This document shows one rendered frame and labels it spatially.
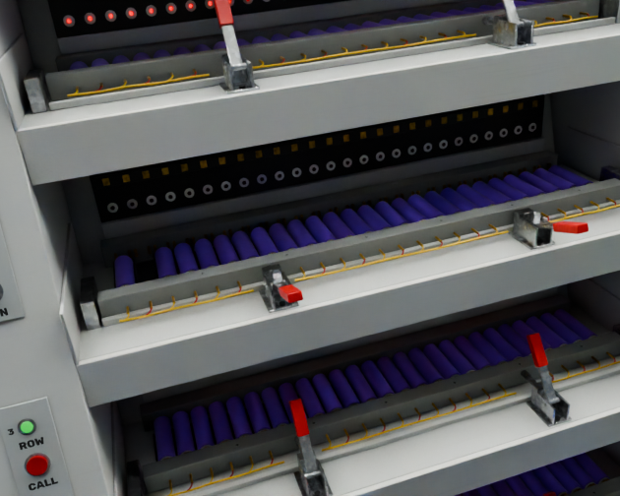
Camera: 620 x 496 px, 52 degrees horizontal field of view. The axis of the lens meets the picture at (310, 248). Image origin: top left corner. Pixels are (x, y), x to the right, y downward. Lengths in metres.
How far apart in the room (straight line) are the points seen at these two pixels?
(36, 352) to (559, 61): 0.53
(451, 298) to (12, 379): 0.39
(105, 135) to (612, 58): 0.48
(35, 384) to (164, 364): 0.10
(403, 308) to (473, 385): 0.17
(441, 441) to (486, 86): 0.36
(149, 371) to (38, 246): 0.14
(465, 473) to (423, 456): 0.04
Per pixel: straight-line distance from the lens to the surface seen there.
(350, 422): 0.69
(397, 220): 0.67
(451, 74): 0.60
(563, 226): 0.62
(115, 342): 0.57
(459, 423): 0.72
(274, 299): 0.56
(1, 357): 0.56
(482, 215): 0.67
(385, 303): 0.59
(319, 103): 0.55
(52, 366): 0.56
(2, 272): 0.54
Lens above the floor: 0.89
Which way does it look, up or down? 11 degrees down
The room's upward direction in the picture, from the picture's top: 10 degrees counter-clockwise
